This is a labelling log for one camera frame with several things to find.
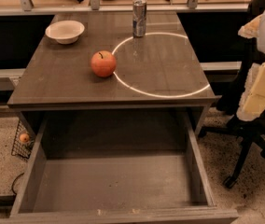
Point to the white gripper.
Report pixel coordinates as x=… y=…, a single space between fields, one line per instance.
x=251 y=105

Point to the silver blue redbull can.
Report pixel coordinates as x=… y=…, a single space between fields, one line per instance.
x=139 y=18

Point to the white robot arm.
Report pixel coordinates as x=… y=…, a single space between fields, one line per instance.
x=261 y=34

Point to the open top drawer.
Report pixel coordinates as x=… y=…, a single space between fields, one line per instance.
x=116 y=167

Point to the black office chair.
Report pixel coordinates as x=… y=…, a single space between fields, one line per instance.
x=251 y=132

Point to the dark wooden cabinet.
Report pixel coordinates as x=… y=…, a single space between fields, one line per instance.
x=159 y=69

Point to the red apple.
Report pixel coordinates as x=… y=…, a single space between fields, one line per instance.
x=103 y=63

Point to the white ceramic bowl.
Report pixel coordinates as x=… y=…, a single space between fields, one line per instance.
x=65 y=32

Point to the small orange fruit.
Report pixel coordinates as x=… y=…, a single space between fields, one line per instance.
x=24 y=137

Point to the black wire basket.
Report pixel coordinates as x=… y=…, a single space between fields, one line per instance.
x=19 y=149

